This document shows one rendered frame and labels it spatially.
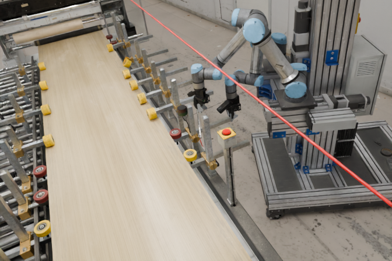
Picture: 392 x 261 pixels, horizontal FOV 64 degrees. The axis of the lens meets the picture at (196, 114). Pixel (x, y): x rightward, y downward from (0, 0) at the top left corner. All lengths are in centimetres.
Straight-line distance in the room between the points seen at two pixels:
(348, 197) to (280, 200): 50
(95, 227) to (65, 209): 24
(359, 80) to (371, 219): 112
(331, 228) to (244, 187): 76
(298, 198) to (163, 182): 116
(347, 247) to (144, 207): 156
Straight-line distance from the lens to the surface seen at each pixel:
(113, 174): 194
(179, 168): 185
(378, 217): 290
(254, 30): 173
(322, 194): 262
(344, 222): 279
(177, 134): 209
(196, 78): 197
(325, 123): 209
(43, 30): 430
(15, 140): 239
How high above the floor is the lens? 218
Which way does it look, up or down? 35 degrees down
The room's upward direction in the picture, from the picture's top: 8 degrees counter-clockwise
